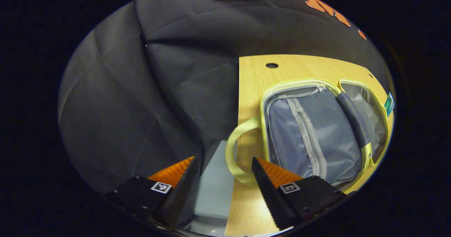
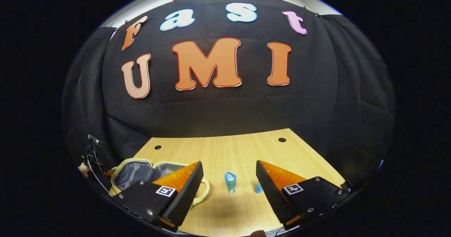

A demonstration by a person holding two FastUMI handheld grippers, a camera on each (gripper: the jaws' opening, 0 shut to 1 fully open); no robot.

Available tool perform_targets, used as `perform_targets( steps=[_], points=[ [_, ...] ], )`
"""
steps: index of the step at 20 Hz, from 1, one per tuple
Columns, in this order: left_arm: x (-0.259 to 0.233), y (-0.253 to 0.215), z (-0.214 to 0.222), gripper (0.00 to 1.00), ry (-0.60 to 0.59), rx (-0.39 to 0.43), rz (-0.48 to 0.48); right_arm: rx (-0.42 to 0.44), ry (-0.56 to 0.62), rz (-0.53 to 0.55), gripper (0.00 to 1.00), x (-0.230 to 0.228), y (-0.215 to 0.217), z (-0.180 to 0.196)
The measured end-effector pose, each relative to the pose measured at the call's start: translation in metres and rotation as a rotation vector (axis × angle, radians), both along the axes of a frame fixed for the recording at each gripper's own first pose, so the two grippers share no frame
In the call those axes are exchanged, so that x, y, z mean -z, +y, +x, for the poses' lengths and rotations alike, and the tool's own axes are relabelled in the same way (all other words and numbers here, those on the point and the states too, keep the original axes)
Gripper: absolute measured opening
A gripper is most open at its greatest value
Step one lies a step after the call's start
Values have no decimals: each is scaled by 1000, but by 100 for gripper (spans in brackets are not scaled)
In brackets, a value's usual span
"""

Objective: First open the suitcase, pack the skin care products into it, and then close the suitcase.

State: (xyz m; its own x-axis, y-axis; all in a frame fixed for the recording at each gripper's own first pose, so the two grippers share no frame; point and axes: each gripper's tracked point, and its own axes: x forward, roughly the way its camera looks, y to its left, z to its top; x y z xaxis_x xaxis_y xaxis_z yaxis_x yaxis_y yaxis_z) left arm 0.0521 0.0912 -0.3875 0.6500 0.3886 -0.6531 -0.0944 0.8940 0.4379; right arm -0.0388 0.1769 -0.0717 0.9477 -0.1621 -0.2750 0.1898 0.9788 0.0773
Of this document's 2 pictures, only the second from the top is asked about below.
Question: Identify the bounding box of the cream yellow suitcase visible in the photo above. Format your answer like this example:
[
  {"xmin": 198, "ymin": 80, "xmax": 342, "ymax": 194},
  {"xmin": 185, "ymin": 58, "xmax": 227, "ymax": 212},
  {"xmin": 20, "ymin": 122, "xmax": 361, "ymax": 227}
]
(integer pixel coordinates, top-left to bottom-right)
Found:
[{"xmin": 110, "ymin": 158, "xmax": 211, "ymax": 206}]

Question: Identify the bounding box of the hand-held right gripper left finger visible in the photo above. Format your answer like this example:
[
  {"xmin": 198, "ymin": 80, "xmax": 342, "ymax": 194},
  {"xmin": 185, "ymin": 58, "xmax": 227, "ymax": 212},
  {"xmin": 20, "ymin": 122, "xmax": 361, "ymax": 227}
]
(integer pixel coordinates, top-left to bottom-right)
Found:
[{"xmin": 112, "ymin": 161, "xmax": 204, "ymax": 233}]

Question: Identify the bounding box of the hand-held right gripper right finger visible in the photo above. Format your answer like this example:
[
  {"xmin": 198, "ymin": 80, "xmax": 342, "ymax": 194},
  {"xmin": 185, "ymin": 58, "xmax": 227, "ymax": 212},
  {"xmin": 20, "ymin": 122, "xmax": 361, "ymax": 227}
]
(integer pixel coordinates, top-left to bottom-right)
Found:
[{"xmin": 256, "ymin": 160, "xmax": 352, "ymax": 230}]

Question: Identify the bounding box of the blue clear skin care bottle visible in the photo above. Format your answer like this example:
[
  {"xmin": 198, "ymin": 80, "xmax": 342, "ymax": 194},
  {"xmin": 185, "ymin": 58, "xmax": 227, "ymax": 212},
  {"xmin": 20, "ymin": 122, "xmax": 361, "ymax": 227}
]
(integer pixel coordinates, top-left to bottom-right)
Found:
[{"xmin": 224, "ymin": 172, "xmax": 237, "ymax": 194}]

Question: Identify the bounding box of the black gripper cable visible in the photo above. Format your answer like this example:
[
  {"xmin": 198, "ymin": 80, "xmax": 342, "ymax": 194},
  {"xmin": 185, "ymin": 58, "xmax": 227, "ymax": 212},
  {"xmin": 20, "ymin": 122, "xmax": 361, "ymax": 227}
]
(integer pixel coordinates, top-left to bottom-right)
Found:
[{"xmin": 86, "ymin": 145, "xmax": 111, "ymax": 196}]

